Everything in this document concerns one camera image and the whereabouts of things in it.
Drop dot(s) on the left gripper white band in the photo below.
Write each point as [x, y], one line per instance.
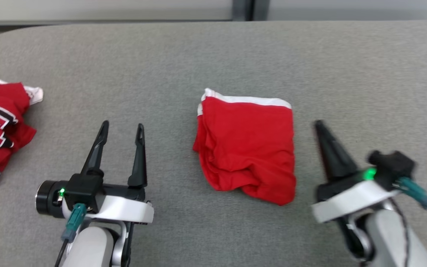
[124, 209]

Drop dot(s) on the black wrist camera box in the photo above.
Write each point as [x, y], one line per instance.
[393, 165]
[85, 193]

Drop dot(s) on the red Bulls 23 jersey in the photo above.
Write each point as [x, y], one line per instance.
[2, 100]

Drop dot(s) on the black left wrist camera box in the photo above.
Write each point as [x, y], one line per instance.
[85, 193]

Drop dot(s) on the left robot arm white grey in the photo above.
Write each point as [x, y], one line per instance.
[91, 248]

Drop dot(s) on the grey vertical partition frame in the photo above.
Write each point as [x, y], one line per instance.
[243, 9]

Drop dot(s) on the red shorts white waistband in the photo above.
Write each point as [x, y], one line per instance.
[247, 148]

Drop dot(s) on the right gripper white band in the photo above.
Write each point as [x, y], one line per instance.
[350, 202]

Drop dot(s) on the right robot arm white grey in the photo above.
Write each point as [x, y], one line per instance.
[387, 237]

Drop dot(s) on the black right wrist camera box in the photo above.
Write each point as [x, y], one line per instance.
[393, 165]

